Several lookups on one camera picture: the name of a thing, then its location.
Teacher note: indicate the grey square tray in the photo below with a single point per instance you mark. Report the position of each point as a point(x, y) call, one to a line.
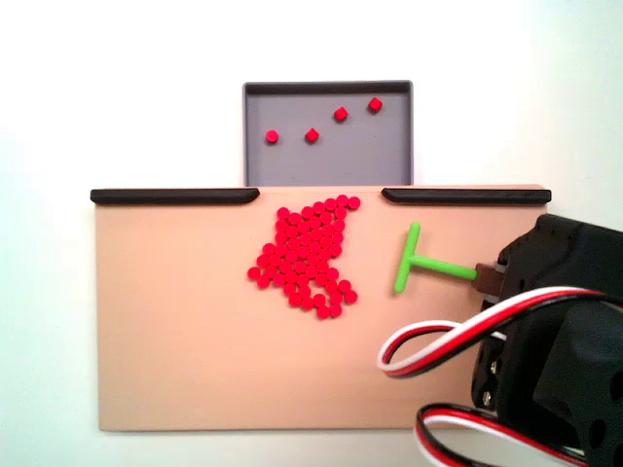
point(282, 165)

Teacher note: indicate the black edge rail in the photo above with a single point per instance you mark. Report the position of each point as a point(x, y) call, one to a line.
point(467, 196)
point(170, 196)

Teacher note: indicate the beige rectangular work board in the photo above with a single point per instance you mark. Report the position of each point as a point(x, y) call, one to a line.
point(170, 316)

